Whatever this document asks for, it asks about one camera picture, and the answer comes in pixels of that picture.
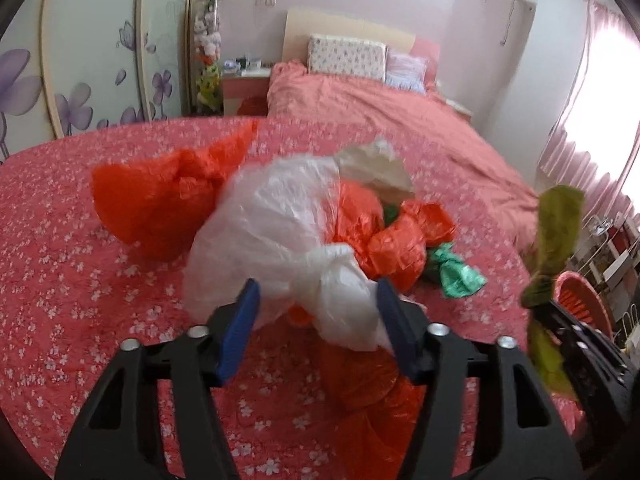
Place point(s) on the pink striped pillow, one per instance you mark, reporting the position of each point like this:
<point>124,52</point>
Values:
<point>406,72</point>

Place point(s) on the white wall cabinet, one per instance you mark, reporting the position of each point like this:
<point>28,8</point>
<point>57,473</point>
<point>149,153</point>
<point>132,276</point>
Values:
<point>492,40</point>

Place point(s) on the olive green plastic bag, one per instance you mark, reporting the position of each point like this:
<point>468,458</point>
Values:
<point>555,240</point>

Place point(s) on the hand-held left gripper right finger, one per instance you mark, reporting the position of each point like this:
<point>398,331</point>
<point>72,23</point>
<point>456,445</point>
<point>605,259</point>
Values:
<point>396,327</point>

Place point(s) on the mugs and clutter on nightstand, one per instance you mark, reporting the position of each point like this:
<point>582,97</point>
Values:
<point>242,64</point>

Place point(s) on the orange plastic bag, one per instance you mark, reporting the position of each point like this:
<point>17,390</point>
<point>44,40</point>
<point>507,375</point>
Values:
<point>370,385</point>
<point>395,245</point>
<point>150,200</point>

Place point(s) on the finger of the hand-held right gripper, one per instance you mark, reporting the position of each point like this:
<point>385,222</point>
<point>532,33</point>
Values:
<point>557,317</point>

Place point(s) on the coral duvet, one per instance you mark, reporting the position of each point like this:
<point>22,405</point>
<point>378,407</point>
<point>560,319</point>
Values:
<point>380,105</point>

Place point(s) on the beige bed headboard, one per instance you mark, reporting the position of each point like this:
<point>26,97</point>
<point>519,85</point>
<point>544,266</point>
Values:
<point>300,35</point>

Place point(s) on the cream plastic bag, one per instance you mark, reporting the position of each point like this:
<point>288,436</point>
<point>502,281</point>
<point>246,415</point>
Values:
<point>372,165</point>

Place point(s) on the pink and white nightstand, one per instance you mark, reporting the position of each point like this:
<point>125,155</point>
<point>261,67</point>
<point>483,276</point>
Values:
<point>240,90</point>

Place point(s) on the metal storage rack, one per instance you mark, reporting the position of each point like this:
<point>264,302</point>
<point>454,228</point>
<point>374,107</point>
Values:
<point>612,255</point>

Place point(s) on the clear tube of stuffed toys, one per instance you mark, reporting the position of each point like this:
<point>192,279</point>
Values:
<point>209,55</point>

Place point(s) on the wardrobe with purple flowers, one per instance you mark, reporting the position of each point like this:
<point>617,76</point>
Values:
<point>95,50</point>

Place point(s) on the pink cushion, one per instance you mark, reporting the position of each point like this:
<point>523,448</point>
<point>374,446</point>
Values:
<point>427,52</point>

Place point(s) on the pink curtain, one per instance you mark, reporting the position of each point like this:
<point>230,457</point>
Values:
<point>590,110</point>

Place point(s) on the red floral blanket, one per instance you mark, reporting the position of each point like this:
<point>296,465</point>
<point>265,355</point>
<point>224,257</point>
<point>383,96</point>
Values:
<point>75,285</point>

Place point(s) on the orange lined waste bin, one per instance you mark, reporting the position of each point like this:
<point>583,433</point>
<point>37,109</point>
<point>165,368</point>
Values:
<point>252,106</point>

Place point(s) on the white plastic bag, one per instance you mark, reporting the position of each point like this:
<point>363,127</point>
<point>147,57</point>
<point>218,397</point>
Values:
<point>265,230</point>

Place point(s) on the orange plastic basket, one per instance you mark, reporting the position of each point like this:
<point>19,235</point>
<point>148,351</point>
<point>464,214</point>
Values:
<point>582,300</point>

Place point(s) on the white wall socket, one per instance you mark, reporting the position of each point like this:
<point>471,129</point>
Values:
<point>265,2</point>

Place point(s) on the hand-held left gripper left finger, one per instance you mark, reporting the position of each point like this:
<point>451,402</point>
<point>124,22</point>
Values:
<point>239,325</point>

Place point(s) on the white floral pillow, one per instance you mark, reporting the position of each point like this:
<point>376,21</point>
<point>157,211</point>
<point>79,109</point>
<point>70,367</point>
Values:
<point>347,57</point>

